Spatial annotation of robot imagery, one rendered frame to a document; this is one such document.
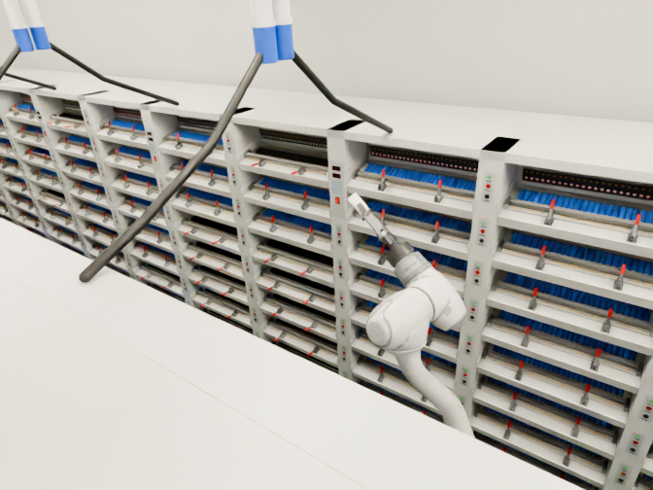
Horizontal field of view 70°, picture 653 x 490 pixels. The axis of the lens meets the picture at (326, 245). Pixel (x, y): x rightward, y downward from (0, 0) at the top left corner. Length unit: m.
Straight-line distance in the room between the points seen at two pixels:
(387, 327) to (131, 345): 0.53
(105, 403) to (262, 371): 0.24
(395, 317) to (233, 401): 0.47
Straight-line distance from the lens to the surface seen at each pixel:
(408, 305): 1.11
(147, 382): 0.82
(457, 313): 1.22
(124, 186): 3.69
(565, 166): 1.81
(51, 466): 0.77
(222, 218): 2.92
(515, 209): 1.96
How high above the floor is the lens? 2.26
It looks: 28 degrees down
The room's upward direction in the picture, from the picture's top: 3 degrees counter-clockwise
